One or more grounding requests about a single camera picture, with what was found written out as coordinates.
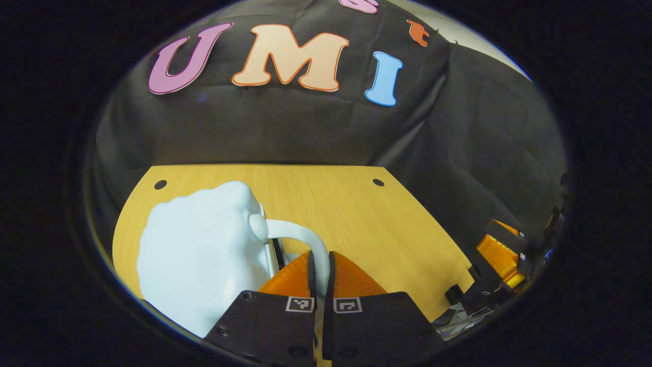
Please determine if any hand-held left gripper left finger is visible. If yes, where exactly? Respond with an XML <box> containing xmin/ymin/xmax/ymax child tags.
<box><xmin>204</xmin><ymin>250</ymin><xmax>317</xmax><ymax>367</ymax></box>

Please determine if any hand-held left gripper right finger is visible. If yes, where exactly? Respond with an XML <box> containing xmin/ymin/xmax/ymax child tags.
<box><xmin>322</xmin><ymin>251</ymin><xmax>445</xmax><ymax>367</ymax></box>

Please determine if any light blue suitcase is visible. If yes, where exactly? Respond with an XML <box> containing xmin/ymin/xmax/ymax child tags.
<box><xmin>137</xmin><ymin>181</ymin><xmax>331</xmax><ymax>339</ymax></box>

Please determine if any black backdrop cloth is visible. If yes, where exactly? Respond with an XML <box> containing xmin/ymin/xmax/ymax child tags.
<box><xmin>94</xmin><ymin>0</ymin><xmax>568</xmax><ymax>266</ymax></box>

